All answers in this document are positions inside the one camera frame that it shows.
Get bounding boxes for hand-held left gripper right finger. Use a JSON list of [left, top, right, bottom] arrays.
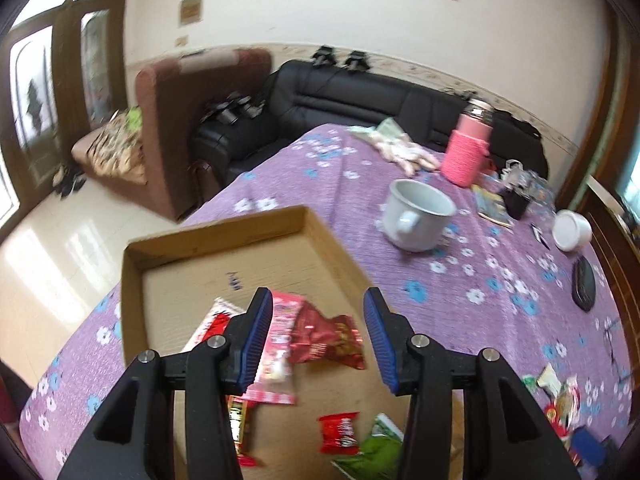
[[363, 287, 581, 480]]

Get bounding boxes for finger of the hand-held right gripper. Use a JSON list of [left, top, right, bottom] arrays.
[[569, 425, 623, 468]]

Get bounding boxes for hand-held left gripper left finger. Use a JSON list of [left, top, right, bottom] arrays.
[[57, 287, 275, 480]]

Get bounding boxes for pink snack packet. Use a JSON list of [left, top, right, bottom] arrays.
[[245, 292, 306, 406]]

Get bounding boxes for white red snack packet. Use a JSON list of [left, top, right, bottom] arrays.
[[180, 297, 236, 353]]

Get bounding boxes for pile of mixed snacks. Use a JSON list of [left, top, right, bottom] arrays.
[[522, 362, 583, 441]]

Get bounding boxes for dark red foil packet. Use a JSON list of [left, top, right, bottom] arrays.
[[290, 305, 366, 371]]

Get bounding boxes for red gold bar packet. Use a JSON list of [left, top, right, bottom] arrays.
[[225, 395, 258, 467]]

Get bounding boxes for brown cardboard box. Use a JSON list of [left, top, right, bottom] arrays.
[[121, 205, 466, 480]]

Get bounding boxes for small red candy packet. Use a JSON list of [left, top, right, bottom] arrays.
[[318, 411, 361, 456]]

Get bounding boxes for green snack packet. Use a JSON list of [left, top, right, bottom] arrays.
[[332, 412, 405, 480]]

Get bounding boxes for eyeglasses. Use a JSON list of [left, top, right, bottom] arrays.
[[602, 317, 631, 381]]

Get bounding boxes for white mug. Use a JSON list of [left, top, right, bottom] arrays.
[[382, 178, 457, 252]]

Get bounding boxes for purple floral tablecloth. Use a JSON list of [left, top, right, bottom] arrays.
[[20, 122, 636, 480]]

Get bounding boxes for black woven pouch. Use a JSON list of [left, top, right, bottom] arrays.
[[571, 255, 597, 312]]

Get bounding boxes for green printed booklet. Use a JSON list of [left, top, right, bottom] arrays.
[[470, 185, 513, 228]]

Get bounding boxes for white cloth gloves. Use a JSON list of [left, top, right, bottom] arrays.
[[347, 117, 441, 176]]

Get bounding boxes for pink knit-sleeved bottle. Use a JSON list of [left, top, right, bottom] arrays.
[[444, 96, 496, 188]]

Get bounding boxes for wooden sideboard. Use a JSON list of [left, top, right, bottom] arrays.
[[575, 175, 640, 311]]

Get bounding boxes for white plastic jar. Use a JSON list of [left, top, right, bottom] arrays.
[[551, 209, 593, 252]]

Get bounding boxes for clear glass jar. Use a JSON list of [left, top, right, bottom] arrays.
[[520, 170, 556, 206]]

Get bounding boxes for brown armchair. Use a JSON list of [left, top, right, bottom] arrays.
[[70, 49, 273, 223]]

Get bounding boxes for patterned blanket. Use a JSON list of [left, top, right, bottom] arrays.
[[75, 110, 148, 183]]

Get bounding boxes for black leather sofa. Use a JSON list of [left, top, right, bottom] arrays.
[[190, 59, 548, 196]]

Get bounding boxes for dark slippers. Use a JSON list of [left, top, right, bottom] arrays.
[[52, 162, 88, 198]]

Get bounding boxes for wooden glass door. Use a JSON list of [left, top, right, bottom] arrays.
[[0, 0, 131, 211]]

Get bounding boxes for black camera gear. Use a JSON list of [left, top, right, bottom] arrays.
[[202, 92, 266, 126]]

